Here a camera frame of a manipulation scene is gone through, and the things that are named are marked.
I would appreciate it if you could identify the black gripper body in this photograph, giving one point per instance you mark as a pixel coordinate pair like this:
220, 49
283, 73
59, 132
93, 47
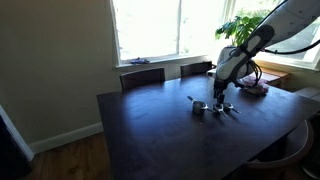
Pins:
221, 88

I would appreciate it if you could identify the blue object on sill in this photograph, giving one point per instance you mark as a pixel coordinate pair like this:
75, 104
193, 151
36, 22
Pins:
140, 61

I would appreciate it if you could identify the dark wooden round-back chair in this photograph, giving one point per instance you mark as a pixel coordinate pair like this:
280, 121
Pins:
305, 140

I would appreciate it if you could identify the grey seat cushion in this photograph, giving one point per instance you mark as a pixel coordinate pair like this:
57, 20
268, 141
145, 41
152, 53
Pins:
308, 93

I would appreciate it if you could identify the dark wooden straight-back chair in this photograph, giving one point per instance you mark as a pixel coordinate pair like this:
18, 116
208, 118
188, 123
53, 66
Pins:
196, 69
142, 78

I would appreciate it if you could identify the largest steel measuring cup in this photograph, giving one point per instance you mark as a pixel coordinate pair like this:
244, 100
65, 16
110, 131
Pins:
199, 108

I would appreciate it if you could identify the half-cup steel measuring cup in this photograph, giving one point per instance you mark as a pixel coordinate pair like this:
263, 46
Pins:
209, 108

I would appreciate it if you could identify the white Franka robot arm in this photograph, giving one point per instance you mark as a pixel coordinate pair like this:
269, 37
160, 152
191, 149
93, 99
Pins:
290, 16

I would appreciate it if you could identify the green leafy houseplant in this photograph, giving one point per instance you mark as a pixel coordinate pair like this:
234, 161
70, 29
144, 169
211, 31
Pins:
240, 30

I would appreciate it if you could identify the light wooden bench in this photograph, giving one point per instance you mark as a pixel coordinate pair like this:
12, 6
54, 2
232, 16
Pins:
276, 75

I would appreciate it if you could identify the white framed side window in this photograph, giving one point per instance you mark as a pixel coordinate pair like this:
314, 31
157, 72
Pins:
240, 6

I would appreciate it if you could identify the clear plastic food bag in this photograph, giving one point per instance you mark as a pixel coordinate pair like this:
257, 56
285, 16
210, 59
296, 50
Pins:
260, 87

